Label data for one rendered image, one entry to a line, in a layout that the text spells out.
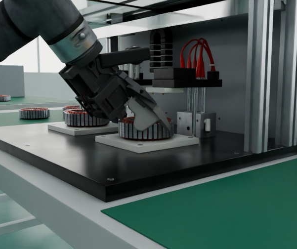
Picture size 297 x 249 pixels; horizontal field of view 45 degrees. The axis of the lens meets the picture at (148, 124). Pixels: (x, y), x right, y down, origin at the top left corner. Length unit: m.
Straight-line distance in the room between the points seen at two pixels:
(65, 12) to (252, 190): 0.38
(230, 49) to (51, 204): 0.57
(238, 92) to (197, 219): 0.52
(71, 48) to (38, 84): 5.09
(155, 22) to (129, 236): 0.58
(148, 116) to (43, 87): 5.10
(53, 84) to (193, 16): 5.09
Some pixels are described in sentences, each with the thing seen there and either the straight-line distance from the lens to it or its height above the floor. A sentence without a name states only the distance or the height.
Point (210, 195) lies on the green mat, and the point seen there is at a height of 0.75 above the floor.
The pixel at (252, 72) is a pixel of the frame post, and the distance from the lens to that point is 0.65.
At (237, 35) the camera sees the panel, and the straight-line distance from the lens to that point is 0.88.
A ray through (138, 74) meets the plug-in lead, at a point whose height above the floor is 0.91.
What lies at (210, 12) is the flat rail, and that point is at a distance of 0.73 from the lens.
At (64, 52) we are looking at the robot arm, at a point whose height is 0.94.
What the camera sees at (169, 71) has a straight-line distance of 0.73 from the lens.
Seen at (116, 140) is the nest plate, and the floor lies 0.78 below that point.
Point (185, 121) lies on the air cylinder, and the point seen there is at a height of 0.80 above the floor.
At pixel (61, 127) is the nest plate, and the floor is 0.78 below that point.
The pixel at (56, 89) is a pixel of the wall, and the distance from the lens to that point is 5.79.
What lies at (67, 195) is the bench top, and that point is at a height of 0.75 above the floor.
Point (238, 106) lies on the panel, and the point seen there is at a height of 0.83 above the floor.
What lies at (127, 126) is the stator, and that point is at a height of 0.81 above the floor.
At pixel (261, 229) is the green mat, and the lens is 0.39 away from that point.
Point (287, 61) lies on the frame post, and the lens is 0.73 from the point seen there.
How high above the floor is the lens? 0.90
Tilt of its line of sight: 7 degrees down
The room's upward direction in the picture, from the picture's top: straight up
